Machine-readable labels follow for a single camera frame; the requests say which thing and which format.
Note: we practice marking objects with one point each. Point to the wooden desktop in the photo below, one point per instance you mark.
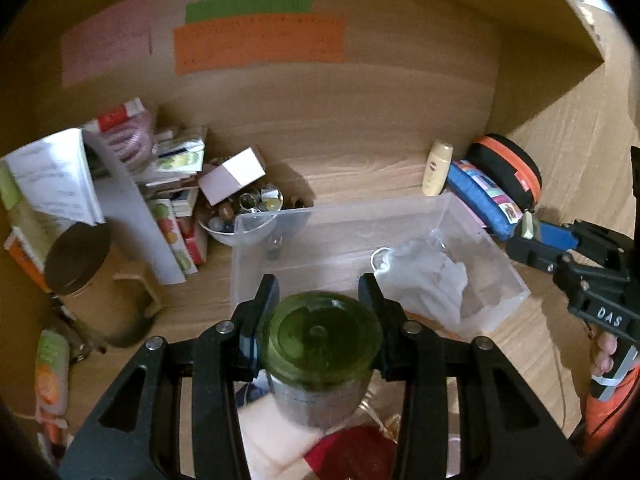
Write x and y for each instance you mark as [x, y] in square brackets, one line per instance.
[360, 175]

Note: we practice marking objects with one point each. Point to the red and white box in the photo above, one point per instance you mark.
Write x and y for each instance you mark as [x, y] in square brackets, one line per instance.
[117, 115]

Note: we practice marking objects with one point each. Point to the cream cloth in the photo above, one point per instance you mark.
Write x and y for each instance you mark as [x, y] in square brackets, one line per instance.
[275, 440]

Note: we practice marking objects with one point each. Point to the pale green bottle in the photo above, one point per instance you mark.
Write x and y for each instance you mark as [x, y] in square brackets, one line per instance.
[15, 200]

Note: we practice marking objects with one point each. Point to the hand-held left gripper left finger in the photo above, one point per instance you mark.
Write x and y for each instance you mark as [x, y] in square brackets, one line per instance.
[248, 332]

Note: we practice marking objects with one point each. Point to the clear plastic storage bin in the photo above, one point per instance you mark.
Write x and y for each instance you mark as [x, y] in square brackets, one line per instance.
[330, 240]

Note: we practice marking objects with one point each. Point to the brown canister with dark lid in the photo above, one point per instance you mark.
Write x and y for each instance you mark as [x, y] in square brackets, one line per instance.
[95, 290]

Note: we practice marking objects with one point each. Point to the open white booklet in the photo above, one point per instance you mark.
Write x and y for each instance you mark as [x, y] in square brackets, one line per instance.
[50, 175]

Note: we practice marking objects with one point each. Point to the green tea sachet packets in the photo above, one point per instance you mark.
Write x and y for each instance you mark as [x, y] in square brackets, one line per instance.
[182, 155]

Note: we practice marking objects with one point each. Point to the orange book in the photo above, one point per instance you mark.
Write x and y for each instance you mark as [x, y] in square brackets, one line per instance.
[25, 260]

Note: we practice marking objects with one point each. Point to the small white and pink box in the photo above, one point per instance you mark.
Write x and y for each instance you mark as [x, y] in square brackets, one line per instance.
[227, 175]

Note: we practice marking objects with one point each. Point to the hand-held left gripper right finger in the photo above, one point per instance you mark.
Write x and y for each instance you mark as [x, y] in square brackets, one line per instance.
[372, 305]

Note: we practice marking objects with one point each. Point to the green paper note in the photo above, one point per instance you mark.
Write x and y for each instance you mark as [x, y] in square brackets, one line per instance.
[247, 7]

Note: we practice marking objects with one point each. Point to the pink paper note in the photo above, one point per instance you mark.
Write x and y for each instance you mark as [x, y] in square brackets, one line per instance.
[105, 42]

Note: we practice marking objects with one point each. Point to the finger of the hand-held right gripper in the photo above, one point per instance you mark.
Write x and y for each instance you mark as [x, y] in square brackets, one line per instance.
[557, 235]
[532, 252]

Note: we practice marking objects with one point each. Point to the orange and green snack packet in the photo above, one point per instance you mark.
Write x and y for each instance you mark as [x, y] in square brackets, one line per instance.
[51, 375]

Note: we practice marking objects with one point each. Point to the glass jar with green lid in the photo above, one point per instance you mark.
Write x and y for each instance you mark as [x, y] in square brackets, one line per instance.
[315, 345]

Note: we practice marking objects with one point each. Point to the glass bowl of marbles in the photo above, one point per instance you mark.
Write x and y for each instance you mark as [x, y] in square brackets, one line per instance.
[235, 230]

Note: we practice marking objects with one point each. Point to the white plastic bag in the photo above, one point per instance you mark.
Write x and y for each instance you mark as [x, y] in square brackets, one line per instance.
[430, 275]

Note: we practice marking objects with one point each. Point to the fruit print tea boxes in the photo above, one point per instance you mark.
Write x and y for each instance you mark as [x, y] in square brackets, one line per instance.
[175, 230]

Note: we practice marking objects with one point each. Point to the person's right hand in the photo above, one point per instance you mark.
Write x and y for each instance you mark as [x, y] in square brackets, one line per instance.
[605, 355]

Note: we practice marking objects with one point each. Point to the cream lotion bottle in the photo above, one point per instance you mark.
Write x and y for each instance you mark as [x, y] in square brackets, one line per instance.
[435, 170]

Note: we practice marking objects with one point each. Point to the blue fabric pouch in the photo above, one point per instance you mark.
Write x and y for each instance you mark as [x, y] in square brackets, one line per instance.
[480, 195]

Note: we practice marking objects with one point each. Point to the orange paper note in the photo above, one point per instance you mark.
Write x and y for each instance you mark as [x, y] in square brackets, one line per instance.
[260, 45]

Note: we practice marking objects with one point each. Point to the black and orange zip case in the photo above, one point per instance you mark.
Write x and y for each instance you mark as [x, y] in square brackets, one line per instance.
[515, 165]

